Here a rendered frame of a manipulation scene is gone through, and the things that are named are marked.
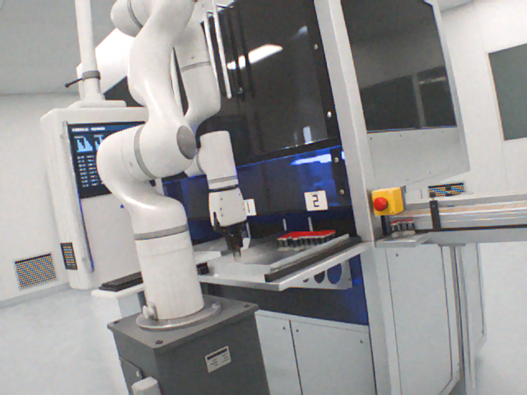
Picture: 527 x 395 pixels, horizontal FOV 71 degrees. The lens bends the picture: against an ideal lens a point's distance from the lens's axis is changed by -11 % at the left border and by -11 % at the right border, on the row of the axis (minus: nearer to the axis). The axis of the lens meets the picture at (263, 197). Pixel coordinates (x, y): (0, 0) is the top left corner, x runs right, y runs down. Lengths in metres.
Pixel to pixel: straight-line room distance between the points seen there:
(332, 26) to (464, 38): 4.78
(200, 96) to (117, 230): 0.86
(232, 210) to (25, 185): 5.39
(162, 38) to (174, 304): 0.59
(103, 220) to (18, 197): 4.61
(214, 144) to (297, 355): 0.89
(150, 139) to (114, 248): 1.03
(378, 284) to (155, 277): 0.70
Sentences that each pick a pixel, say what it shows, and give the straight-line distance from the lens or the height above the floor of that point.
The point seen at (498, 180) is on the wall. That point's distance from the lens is 5.86.
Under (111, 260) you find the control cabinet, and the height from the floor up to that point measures 0.89.
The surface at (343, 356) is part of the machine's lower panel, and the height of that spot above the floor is 0.47.
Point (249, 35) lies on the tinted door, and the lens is 1.56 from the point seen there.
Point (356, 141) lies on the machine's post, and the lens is 1.24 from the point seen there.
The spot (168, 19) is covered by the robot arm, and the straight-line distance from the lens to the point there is 1.00.
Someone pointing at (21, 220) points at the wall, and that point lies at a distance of 6.34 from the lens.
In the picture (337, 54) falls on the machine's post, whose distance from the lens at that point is 1.28.
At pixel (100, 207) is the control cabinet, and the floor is 1.12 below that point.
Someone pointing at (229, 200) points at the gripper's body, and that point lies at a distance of 1.16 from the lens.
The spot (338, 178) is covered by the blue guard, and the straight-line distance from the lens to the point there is 1.29.
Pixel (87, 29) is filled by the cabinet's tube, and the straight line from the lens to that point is 2.05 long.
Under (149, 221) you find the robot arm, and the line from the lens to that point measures 0.85.
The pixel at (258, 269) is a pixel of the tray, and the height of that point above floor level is 0.90.
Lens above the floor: 1.13
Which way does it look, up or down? 3 degrees down
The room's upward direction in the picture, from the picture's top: 10 degrees counter-clockwise
